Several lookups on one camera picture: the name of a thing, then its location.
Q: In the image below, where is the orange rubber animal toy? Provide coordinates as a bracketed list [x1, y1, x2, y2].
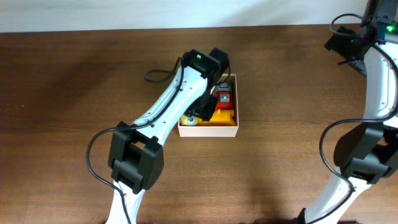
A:
[197, 110, 236, 126]

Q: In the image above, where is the yellow grey toy ball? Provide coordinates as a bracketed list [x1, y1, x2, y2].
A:
[180, 114, 201, 126]

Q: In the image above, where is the red fire truck with ladder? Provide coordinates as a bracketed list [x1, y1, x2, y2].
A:
[213, 83, 233, 110]

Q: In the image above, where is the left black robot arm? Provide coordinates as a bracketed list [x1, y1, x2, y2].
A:
[107, 48, 230, 223]

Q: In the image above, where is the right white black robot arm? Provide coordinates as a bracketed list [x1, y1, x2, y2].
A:
[293, 0, 397, 223]

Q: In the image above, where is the pink cardboard box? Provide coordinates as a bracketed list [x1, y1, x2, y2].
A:
[177, 73, 239, 138]

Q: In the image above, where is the right black cable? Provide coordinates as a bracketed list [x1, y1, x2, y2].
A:
[306, 12, 398, 224]

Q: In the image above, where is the black cable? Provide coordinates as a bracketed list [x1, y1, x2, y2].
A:
[306, 12, 398, 224]
[85, 55, 233, 224]

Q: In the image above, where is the left black cable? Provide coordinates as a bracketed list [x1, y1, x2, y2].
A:
[85, 55, 233, 224]

